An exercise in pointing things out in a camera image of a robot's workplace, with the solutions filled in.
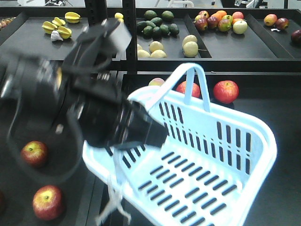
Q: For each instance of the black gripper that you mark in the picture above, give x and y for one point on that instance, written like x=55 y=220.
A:
x=136 y=127

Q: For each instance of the light blue plastic basket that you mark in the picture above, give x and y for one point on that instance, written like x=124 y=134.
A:
x=207 y=173

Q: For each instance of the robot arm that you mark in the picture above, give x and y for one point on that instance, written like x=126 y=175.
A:
x=90 y=101

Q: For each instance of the red apple behind basket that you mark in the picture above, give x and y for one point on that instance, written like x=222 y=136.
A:
x=196 y=91

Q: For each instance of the pale yellow apple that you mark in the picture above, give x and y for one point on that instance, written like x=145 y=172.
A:
x=156 y=82

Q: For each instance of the red apple right tray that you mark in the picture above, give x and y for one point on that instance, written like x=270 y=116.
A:
x=226 y=91

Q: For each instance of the red apple middle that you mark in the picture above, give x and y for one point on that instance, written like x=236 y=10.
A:
x=35 y=153

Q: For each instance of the red apple front right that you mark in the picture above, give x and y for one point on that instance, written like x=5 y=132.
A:
x=48 y=203

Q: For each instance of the white garlic bulb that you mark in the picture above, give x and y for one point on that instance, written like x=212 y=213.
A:
x=55 y=36

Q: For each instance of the black wooden display stand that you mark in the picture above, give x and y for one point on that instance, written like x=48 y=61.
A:
x=264 y=64

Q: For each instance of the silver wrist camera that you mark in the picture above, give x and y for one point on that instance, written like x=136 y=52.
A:
x=116 y=37

